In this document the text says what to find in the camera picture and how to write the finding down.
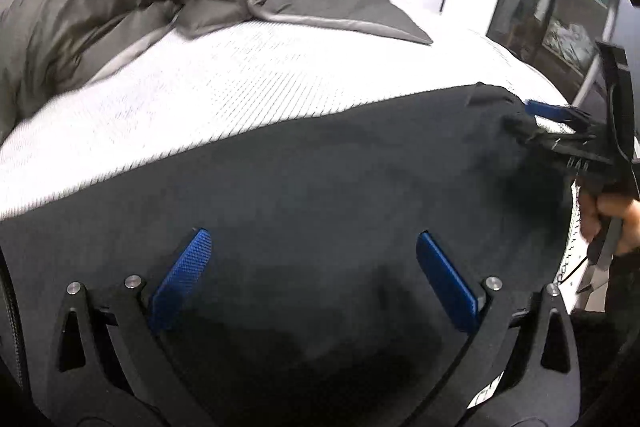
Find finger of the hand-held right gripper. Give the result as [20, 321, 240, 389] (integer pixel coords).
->
[502, 116, 617, 168]
[525, 99, 597, 132]

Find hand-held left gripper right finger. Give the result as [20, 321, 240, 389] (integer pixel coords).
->
[410, 231, 581, 427]

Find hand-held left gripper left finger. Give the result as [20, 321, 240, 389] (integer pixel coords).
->
[51, 228, 221, 427]

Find black pants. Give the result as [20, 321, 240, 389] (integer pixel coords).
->
[0, 82, 583, 427]

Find person's right hand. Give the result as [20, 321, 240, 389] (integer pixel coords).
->
[577, 186, 640, 258]

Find white crumpled cloth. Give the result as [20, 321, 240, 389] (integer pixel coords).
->
[542, 21, 598, 68]

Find dark open wardrobe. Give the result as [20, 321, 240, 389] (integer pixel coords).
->
[487, 0, 633, 108]

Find white hexagon-pattern mattress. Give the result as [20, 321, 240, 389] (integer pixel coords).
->
[0, 14, 601, 308]

